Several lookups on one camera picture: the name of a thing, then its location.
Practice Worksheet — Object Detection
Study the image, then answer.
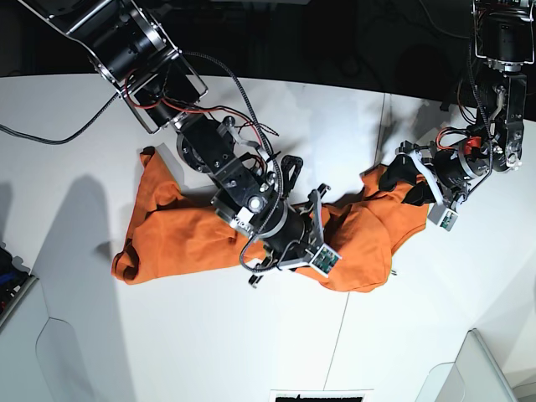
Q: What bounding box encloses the grey tool tray, left edge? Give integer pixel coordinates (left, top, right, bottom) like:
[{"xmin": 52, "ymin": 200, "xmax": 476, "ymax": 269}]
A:
[{"xmin": 1, "ymin": 242, "xmax": 39, "ymax": 329}]

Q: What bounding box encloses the orange t-shirt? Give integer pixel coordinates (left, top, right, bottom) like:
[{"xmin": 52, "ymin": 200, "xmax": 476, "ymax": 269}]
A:
[{"xmin": 111, "ymin": 147, "xmax": 428, "ymax": 292}]

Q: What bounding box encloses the white wrist camera, image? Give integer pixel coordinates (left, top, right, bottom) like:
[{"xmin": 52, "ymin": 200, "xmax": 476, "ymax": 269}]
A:
[
  {"xmin": 427, "ymin": 204, "xmax": 458, "ymax": 231},
  {"xmin": 276, "ymin": 244, "xmax": 342, "ymax": 278}
]

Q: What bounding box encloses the grey box, bottom right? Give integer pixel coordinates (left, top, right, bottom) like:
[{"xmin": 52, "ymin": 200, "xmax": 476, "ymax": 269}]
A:
[{"xmin": 416, "ymin": 328, "xmax": 517, "ymax": 402}]

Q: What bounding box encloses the white wrist camera, image left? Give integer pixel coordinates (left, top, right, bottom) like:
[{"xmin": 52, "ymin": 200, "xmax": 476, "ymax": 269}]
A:
[{"xmin": 276, "ymin": 244, "xmax": 342, "ymax": 278}]

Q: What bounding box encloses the white framed black panel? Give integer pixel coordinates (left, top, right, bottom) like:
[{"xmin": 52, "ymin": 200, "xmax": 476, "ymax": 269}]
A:
[{"xmin": 269, "ymin": 389, "xmax": 374, "ymax": 402}]

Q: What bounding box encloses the white wrist camera, image right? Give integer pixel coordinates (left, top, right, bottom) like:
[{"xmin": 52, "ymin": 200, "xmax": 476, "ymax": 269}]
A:
[{"xmin": 427, "ymin": 204, "xmax": 458, "ymax": 231}]

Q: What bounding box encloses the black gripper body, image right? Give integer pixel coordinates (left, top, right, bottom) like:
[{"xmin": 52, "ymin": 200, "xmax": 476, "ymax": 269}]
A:
[{"xmin": 396, "ymin": 141, "xmax": 490, "ymax": 209}]

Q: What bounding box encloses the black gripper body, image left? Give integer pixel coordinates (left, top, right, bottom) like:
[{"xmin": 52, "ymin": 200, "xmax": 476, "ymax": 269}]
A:
[{"xmin": 238, "ymin": 183, "xmax": 330, "ymax": 287}]

